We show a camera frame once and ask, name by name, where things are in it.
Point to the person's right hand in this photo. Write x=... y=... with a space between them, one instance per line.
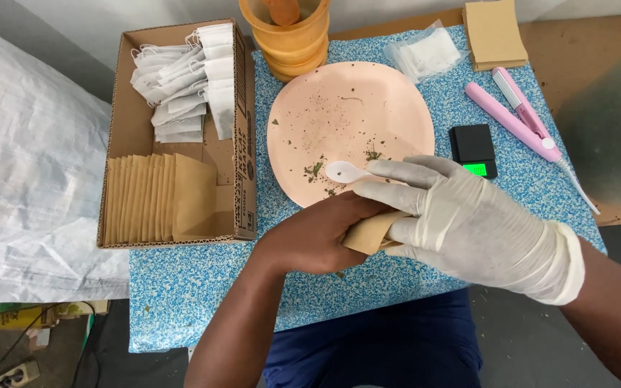
x=483 y=237

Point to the person's left hand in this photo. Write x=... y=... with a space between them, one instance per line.
x=310 y=237

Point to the person's left fingers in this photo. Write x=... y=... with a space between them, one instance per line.
x=361 y=207

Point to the single brown paper envelope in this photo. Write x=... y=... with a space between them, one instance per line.
x=367 y=233

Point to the white plastic spoon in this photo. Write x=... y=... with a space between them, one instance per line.
x=343 y=171

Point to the scattered dried green herb bits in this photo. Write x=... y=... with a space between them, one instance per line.
x=315 y=170

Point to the pink round plate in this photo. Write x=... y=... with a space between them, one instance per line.
x=343 y=118

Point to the black digital pocket scale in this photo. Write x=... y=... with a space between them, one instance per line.
x=471 y=145

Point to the person's blue trousers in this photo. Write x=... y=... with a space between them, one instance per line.
x=375 y=345

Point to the clear bag of white filters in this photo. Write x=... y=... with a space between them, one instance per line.
x=429 y=54

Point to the orange plastic mortar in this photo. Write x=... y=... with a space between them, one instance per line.
x=294 y=48

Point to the blue speckled foam mat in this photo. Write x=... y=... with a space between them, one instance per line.
x=208 y=296

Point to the pink heat sealer iron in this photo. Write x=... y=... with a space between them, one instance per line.
x=520 y=121

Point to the row of brown envelopes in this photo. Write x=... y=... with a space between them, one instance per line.
x=154 y=199

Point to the pile of white tea bags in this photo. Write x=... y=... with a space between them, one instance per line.
x=186 y=91

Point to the orange pestle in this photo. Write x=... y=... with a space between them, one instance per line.
x=283 y=11

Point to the stack of brown paper sleeves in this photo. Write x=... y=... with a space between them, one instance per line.
x=494 y=35

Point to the open cardboard box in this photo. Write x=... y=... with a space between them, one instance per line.
x=130 y=129

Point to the white woven sack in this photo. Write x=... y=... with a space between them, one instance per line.
x=30 y=172

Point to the yellow green flat carton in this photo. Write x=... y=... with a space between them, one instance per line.
x=8 y=318

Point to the beige power strip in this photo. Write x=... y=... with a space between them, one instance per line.
x=19 y=373

